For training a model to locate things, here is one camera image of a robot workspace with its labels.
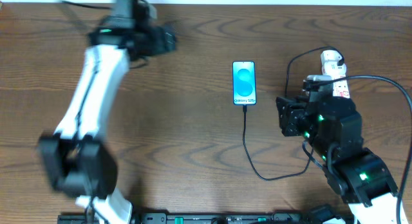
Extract blue Galaxy smartphone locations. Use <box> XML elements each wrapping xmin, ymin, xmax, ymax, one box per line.
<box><xmin>232</xmin><ymin>61</ymin><xmax>257</xmax><ymax>106</ymax></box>

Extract black USB charging cable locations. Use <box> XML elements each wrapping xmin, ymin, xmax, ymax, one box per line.
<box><xmin>241</xmin><ymin>45</ymin><xmax>346</xmax><ymax>182</ymax></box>

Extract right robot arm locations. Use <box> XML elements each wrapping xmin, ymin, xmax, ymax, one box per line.
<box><xmin>276</xmin><ymin>95</ymin><xmax>407</xmax><ymax>223</ymax></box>

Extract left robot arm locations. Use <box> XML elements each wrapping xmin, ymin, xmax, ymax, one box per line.
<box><xmin>38</xmin><ymin>0</ymin><xmax>176</xmax><ymax>223</ymax></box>

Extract white power strip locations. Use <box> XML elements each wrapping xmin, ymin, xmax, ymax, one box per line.
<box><xmin>321</xmin><ymin>50</ymin><xmax>350</xmax><ymax>98</ymax></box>

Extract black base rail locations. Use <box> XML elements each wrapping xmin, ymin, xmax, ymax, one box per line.
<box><xmin>57</xmin><ymin>211</ymin><xmax>351</xmax><ymax>224</ymax></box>

